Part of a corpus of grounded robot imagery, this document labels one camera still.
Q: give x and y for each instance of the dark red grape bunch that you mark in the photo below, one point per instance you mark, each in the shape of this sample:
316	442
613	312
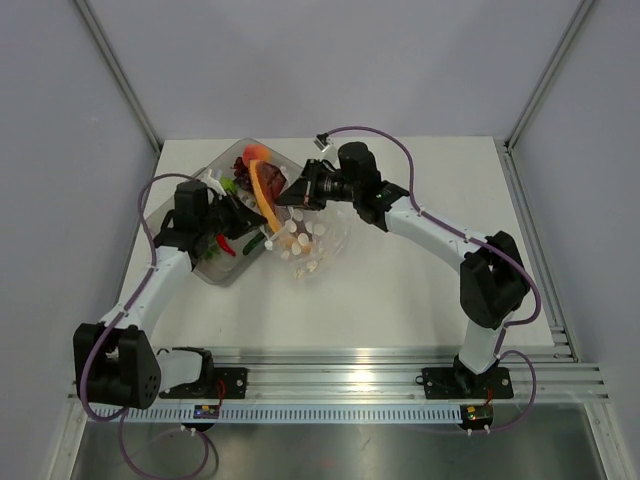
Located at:
241	172

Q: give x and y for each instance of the red green radish bunch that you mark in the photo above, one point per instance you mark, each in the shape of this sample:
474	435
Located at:
212	252

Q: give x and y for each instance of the aluminium mounting rail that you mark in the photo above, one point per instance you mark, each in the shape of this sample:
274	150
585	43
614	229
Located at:
387	374

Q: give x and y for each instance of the green cucumber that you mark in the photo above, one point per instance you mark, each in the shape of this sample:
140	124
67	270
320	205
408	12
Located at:
252	244

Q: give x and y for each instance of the right aluminium frame post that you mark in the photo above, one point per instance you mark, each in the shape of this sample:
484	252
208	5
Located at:
551	71

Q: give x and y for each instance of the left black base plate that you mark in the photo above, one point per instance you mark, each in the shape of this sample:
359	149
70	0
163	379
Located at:
228	382

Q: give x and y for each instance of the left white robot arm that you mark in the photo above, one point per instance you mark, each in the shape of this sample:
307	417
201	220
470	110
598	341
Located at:
115	363

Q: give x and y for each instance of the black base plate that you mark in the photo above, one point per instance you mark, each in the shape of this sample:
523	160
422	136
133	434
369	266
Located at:
228	382
445	382

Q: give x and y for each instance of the aluminium frame post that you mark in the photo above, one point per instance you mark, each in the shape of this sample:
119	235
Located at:
551	71
100	39

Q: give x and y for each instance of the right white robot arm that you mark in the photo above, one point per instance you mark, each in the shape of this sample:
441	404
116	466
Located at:
492	278

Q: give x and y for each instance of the orange peach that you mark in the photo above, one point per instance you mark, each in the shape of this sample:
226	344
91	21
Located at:
256	152

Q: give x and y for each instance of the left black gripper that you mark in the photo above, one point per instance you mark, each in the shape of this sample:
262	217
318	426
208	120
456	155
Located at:
245	220

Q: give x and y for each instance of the left aluminium frame post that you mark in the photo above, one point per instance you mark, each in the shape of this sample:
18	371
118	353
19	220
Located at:
100	39

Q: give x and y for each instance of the red orange meat slab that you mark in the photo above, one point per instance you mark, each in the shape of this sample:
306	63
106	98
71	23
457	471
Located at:
267	183

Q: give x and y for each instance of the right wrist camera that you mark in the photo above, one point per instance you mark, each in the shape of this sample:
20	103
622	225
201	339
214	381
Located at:
327	149

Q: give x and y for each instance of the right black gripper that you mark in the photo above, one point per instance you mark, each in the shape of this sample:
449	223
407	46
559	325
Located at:
306	190

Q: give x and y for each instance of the green lime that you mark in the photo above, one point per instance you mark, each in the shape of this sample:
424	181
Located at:
228	185

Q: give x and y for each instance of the clear zip top bag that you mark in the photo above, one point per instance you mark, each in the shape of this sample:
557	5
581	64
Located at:
309	240

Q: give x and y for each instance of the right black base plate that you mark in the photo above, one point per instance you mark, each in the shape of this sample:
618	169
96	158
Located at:
445	382

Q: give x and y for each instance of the red chili pepper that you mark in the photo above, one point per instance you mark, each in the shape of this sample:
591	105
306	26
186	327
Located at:
224	245

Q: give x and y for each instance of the white slotted cable duct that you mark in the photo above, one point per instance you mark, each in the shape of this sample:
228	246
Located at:
244	413

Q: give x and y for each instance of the clear plastic food bin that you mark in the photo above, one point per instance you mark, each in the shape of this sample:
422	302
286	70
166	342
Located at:
180	220

